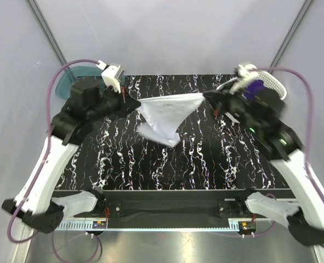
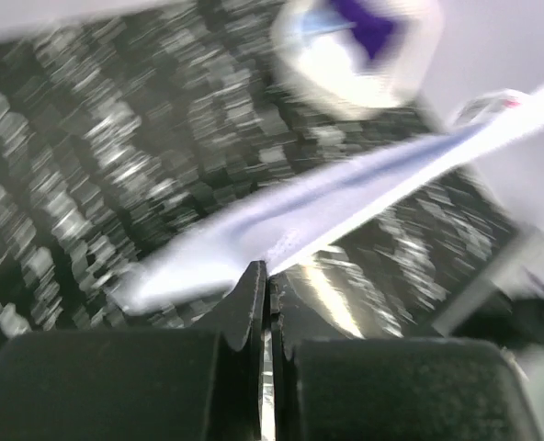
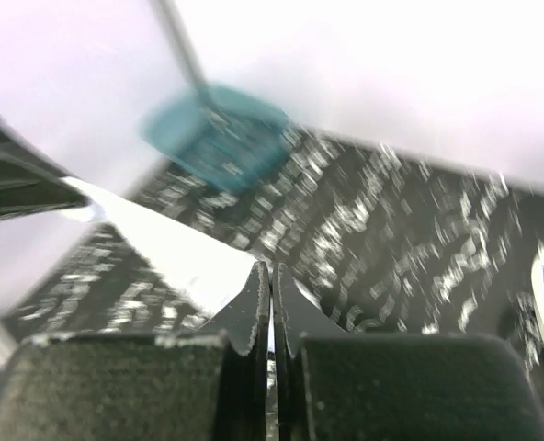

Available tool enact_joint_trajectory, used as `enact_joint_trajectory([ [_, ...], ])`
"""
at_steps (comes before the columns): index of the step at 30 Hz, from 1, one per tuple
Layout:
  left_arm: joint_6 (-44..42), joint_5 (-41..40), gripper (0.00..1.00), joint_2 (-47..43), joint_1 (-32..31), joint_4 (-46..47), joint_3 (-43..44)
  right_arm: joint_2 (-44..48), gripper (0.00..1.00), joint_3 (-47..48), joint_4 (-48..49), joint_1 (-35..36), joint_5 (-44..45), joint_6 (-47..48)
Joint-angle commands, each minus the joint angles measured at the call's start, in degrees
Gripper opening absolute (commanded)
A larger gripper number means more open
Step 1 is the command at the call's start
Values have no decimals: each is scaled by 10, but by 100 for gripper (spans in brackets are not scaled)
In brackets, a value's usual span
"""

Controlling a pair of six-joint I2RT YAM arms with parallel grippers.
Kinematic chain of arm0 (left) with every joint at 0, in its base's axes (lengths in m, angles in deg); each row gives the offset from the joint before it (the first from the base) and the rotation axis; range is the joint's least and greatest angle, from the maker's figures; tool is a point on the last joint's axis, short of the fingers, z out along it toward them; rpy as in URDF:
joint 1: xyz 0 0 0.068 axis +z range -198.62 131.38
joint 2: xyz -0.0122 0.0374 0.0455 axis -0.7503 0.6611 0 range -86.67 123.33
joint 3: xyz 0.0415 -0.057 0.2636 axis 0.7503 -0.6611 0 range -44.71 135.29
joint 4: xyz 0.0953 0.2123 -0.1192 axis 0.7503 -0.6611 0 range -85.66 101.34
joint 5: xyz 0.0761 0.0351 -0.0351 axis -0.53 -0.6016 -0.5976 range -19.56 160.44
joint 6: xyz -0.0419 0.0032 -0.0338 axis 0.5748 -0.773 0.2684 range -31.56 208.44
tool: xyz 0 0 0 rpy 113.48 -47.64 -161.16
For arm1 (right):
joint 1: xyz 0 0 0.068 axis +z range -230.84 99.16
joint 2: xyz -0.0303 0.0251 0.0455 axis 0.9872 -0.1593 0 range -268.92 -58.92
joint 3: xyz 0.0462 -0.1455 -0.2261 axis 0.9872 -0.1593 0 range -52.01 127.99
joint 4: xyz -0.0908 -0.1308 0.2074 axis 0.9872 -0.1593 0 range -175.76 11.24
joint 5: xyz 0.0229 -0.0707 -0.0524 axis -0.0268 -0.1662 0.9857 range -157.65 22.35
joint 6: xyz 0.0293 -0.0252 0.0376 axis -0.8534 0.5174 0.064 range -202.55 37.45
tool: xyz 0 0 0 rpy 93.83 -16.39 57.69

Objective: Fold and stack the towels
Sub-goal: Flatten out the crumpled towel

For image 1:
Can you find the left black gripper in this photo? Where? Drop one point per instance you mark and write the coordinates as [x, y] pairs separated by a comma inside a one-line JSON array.
[[125, 104]]

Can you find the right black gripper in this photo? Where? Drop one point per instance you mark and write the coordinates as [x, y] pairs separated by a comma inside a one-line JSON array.
[[221, 97]]

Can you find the white towel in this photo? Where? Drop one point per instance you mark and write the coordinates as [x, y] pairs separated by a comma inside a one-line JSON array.
[[163, 115]]

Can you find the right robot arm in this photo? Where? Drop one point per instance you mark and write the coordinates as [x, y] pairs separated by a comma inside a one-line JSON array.
[[281, 146]]

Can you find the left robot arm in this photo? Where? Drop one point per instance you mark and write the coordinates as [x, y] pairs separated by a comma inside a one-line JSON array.
[[34, 204]]

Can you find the purple towel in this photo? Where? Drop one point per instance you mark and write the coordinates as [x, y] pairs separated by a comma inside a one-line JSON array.
[[251, 91]]

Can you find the white plastic basket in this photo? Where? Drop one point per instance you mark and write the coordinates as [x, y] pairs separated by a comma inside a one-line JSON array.
[[268, 80]]

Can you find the teal plastic basin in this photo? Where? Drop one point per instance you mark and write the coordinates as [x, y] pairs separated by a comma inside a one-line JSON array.
[[71, 75]]

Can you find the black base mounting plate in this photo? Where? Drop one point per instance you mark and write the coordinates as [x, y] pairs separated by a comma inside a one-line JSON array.
[[172, 205]]

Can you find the left small circuit board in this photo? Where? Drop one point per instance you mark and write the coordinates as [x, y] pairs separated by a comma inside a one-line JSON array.
[[99, 224]]

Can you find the small circuit board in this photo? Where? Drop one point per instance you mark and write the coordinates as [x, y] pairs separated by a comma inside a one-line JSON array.
[[249, 226], [99, 224]]

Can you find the right small circuit board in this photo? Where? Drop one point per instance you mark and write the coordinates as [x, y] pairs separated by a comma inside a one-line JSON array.
[[249, 226]]

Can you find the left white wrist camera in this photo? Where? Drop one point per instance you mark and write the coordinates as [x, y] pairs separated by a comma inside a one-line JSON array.
[[111, 75]]

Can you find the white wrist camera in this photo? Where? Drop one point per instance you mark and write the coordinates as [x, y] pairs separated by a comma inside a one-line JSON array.
[[111, 75], [247, 73]]

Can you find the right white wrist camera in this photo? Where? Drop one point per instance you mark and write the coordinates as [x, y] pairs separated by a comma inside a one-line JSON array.
[[247, 73]]

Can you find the white slotted cable duct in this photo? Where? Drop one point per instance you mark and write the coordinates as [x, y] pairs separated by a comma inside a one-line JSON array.
[[139, 225]]

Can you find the right aluminium frame post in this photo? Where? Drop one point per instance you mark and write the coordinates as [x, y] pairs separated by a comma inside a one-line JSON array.
[[298, 20]]

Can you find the aluminium frame post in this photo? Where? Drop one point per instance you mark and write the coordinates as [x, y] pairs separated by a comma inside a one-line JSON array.
[[298, 20], [46, 30]]

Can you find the left aluminium frame post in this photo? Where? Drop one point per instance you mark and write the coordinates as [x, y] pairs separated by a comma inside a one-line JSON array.
[[46, 30]]

